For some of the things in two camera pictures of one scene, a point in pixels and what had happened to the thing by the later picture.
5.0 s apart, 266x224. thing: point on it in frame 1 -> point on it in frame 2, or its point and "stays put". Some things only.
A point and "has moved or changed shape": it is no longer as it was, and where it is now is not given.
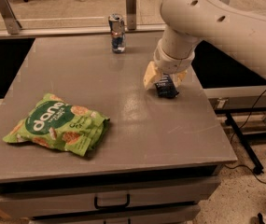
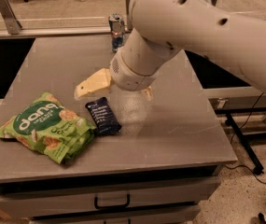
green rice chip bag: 56,123 has moved or changed shape
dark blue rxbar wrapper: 165,87 -> 104,117
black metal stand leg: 253,158 stays put
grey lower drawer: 182,215 stays put
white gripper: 174,64 -> 129,76
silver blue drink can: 117,25 stays put
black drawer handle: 98,206 stays put
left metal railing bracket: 7,13 stays put
